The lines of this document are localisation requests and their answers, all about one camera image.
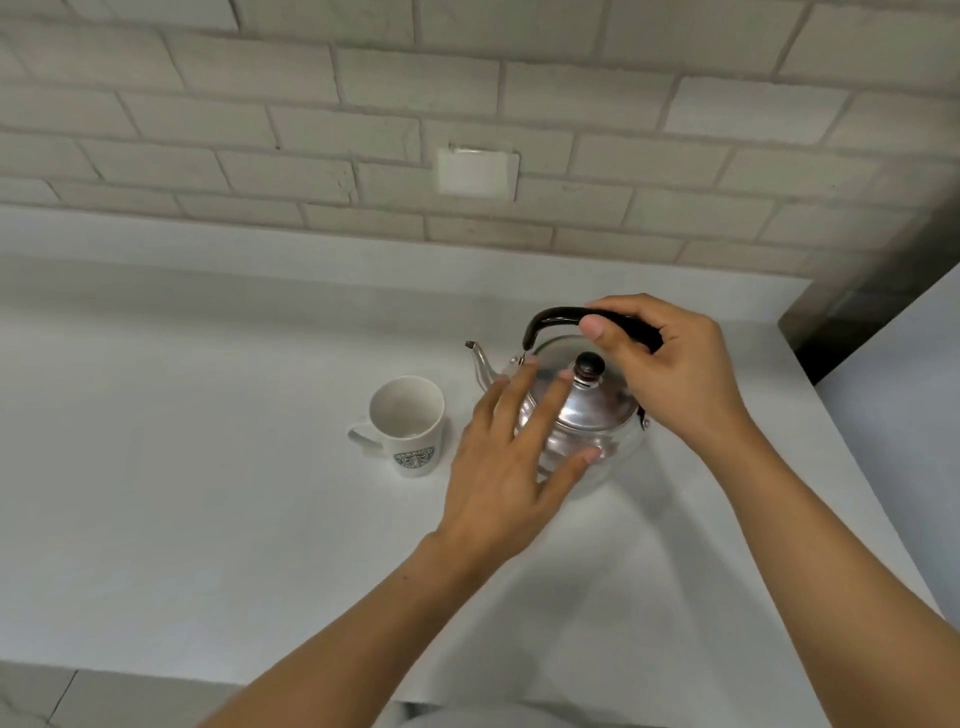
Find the person's right hand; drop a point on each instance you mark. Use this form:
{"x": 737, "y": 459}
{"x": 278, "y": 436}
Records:
{"x": 675, "y": 375}

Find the person's left hand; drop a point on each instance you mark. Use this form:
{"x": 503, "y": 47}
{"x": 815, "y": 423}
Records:
{"x": 495, "y": 487}

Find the person's left thumb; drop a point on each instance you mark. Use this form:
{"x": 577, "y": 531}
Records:
{"x": 571, "y": 472}

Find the person's left middle finger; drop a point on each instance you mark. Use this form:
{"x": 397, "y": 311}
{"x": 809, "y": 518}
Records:
{"x": 519, "y": 397}

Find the person's right thumb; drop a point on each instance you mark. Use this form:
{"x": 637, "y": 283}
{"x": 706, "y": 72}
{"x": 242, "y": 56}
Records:
{"x": 606, "y": 346}

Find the person's left forearm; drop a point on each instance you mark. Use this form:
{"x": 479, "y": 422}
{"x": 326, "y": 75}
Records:
{"x": 360, "y": 645}

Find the person's right forearm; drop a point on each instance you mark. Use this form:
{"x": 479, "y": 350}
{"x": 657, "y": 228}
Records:
{"x": 817, "y": 585}

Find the steel kettle lid, black knob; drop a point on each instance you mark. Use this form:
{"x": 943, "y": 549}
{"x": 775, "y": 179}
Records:
{"x": 604, "y": 405}

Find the white mug with green emblem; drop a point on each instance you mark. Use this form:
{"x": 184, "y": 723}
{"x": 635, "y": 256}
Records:
{"x": 409, "y": 420}

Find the white wall cover plate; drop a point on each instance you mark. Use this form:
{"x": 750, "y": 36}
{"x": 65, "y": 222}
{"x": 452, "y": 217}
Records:
{"x": 477, "y": 172}

